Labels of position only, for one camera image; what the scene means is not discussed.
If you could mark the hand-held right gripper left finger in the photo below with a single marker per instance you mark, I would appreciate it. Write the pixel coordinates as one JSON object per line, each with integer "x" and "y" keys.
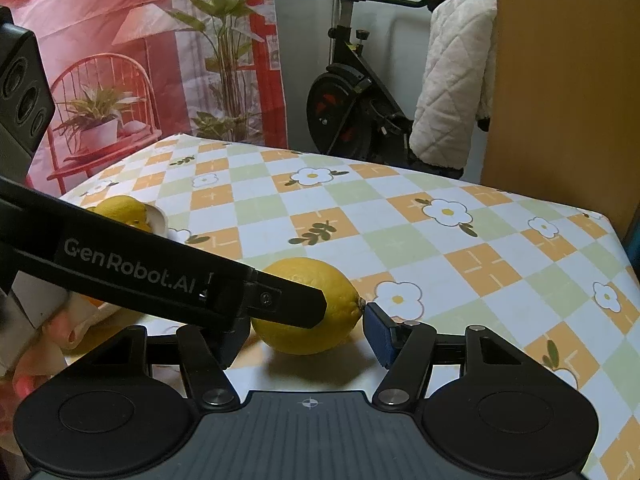
{"x": 235, "y": 345}

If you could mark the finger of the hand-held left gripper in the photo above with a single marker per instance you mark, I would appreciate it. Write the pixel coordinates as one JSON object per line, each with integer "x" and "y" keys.
{"x": 290, "y": 300}

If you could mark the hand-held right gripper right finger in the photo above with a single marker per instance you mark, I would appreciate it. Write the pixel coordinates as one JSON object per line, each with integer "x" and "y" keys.
{"x": 380, "y": 332}

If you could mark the yellow lemon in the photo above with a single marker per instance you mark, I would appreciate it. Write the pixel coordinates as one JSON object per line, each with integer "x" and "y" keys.
{"x": 342, "y": 310}
{"x": 120, "y": 210}

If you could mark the cream round plate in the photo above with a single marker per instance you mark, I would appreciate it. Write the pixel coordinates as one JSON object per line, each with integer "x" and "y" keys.
{"x": 157, "y": 220}

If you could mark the person's left hand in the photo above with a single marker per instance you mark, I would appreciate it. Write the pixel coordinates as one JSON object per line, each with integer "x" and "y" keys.
{"x": 55, "y": 332}

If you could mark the checked floral tablecloth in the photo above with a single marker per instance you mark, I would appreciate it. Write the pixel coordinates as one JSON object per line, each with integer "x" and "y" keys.
{"x": 400, "y": 260}

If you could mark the black exercise bike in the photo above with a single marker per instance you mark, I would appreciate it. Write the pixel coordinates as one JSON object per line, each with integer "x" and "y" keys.
{"x": 345, "y": 105}

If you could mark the potted green plant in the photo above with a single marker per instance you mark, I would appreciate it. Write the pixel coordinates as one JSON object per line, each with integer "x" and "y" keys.
{"x": 125, "y": 20}

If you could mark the white quilted jacket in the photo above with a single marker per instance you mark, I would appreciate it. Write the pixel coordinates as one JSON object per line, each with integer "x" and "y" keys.
{"x": 450, "y": 85}

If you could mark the wooden board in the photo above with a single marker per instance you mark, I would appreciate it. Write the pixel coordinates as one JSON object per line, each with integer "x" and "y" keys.
{"x": 560, "y": 85}

